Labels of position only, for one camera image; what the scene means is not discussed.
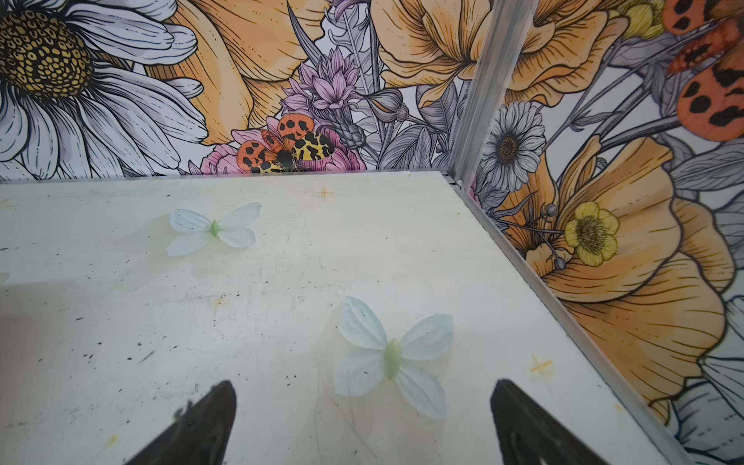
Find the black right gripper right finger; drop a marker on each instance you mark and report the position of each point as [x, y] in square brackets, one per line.
[528, 434]

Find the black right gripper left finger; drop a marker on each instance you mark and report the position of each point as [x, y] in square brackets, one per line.
[199, 434]

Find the aluminium corner post right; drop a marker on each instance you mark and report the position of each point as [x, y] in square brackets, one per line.
[507, 32]

